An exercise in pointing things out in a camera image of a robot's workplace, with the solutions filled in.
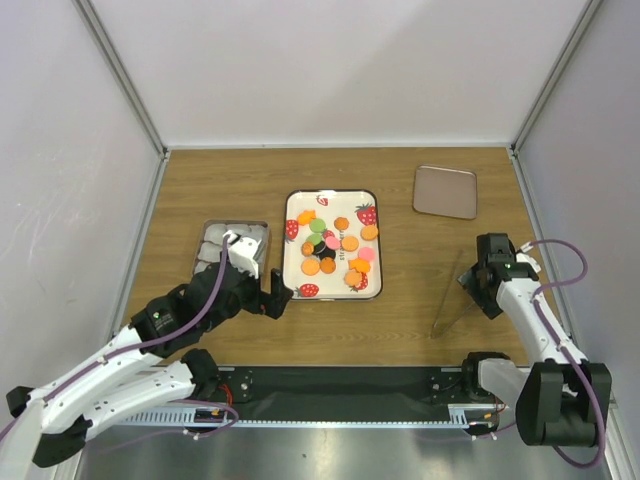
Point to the pink sandwich cookie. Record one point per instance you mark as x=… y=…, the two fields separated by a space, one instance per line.
x=332 y=243

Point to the orange fish cookie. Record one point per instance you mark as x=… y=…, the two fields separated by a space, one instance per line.
x=306 y=217
x=359 y=265

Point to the green round cookie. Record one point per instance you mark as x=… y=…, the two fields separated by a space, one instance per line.
x=314 y=238
x=317 y=225

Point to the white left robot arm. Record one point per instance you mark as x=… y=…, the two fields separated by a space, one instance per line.
x=151 y=361

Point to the gold cookie tin box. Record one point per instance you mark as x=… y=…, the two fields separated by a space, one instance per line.
x=210 y=245

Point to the black sandwich cookie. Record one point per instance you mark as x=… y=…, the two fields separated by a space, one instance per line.
x=326 y=253

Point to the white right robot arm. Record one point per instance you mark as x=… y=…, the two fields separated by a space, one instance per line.
x=563 y=399

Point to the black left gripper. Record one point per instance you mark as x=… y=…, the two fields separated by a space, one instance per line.
x=269 y=304

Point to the gold tin lid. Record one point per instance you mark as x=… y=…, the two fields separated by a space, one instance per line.
x=446 y=192

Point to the white strawberry tray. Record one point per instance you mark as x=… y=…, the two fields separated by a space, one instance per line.
x=360 y=240

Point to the orange flower cookie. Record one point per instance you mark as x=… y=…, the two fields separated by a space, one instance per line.
x=353 y=278

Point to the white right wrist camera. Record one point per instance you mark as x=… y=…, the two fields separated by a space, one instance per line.
x=523 y=254

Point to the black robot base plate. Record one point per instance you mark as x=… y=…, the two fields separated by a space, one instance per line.
x=359 y=385

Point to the metal serving tongs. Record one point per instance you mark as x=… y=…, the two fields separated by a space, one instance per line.
x=455 y=302

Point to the orange chocolate chip cookie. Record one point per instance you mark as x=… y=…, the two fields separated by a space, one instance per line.
x=327 y=265

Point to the white cable duct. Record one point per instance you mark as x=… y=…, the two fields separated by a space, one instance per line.
x=340 y=414

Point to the round biscuit lower left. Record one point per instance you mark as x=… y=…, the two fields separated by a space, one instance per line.
x=310 y=266

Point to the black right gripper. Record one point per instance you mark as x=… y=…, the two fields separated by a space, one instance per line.
x=470 y=280

